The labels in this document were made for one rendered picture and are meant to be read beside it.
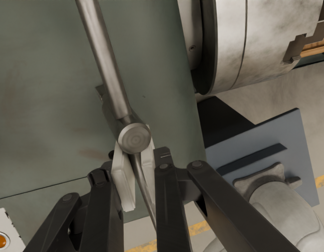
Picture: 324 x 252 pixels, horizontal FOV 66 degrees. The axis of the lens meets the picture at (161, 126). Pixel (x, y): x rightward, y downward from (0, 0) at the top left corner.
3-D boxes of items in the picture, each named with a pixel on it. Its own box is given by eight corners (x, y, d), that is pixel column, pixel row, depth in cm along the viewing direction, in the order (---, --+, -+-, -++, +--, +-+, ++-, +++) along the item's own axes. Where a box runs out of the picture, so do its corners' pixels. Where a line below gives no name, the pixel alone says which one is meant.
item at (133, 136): (89, 84, 25) (114, 131, 15) (110, 77, 25) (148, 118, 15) (96, 104, 26) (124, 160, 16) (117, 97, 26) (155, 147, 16)
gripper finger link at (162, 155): (157, 189, 13) (211, 175, 13) (152, 148, 18) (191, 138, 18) (163, 211, 14) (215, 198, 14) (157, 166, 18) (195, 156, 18)
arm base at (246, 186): (301, 196, 91) (311, 205, 86) (245, 219, 92) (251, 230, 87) (291, 156, 85) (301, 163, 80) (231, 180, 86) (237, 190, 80)
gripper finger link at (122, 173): (135, 210, 16) (124, 213, 16) (134, 159, 22) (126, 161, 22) (122, 170, 14) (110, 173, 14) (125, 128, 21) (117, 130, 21)
